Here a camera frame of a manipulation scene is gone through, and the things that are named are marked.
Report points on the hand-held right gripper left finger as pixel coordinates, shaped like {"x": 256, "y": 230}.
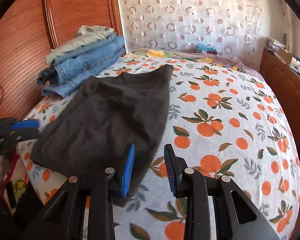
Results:
{"x": 128, "y": 172}

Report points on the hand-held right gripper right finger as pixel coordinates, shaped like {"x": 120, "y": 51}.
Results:
{"x": 170, "y": 172}

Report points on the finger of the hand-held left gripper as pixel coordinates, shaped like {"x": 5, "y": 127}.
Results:
{"x": 25, "y": 134}
{"x": 26, "y": 124}

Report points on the black pants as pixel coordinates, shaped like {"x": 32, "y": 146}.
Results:
{"x": 110, "y": 115}

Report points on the khaki pants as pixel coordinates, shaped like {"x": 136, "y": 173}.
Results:
{"x": 90, "y": 33}

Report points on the floral cloth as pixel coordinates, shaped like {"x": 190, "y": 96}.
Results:
{"x": 17, "y": 187}

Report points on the blue jeans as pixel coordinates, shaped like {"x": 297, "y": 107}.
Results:
{"x": 90, "y": 62}

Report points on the floral blanket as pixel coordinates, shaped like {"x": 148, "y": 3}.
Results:
{"x": 160, "y": 53}

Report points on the blue plastic bag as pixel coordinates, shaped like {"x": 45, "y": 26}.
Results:
{"x": 203, "y": 46}

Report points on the wooden cabinet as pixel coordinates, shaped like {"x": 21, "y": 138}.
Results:
{"x": 285, "y": 85}

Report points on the circle pattern curtain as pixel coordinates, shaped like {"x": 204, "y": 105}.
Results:
{"x": 190, "y": 12}

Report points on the open cardboard box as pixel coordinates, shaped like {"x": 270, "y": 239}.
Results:
{"x": 287, "y": 56}

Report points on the stack of papers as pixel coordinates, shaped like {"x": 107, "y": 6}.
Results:
{"x": 273, "y": 43}

